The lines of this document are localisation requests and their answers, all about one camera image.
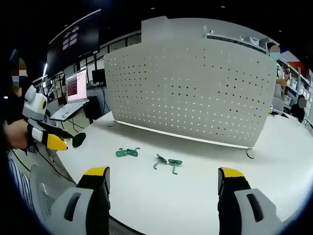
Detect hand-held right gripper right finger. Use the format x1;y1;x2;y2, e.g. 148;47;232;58
217;167;278;235

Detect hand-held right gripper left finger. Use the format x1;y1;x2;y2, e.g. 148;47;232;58
50;166;111;235

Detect white perforated mounting plate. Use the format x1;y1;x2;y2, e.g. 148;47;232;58
104;16;277;160

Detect person's left hand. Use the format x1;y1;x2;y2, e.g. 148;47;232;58
5;120;32;149

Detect grey mesh chair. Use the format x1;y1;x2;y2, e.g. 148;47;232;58
28;163;78;222

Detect open white laptop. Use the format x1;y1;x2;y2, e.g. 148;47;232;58
49;68;89;121

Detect person's striped shirt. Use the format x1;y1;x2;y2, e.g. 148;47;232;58
7;156;35;212

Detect black computer monitor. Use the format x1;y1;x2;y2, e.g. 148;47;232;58
91;69;107;85

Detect storage shelves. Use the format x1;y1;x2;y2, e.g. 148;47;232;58
281;57;313;124

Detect black cable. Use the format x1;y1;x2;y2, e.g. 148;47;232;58
69;117;92;131

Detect large dark wall screen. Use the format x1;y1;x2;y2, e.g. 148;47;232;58
46;9;102;77

